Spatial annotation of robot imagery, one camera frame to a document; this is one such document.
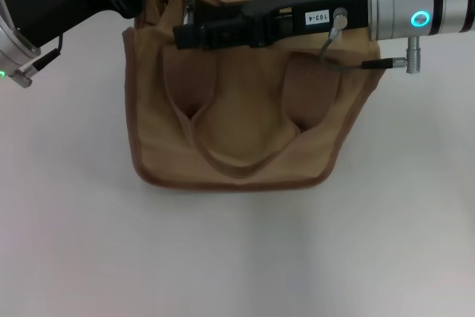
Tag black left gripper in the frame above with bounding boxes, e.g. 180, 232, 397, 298
3, 0, 166, 49

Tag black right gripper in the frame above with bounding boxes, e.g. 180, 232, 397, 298
172, 0, 372, 53

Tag silver metal zipper pull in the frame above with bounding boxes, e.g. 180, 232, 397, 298
180, 0, 197, 24

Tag khaki canvas food bag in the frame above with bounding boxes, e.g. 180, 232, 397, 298
122, 0, 385, 187

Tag left gripper cable with connectors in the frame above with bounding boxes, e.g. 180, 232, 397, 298
7, 33, 65, 90

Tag gripper cable with connectors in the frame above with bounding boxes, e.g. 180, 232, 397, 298
318, 7, 423, 75
7, 33, 65, 90

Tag right gripper cable with connectors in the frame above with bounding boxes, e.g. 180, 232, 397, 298
318, 7, 423, 75

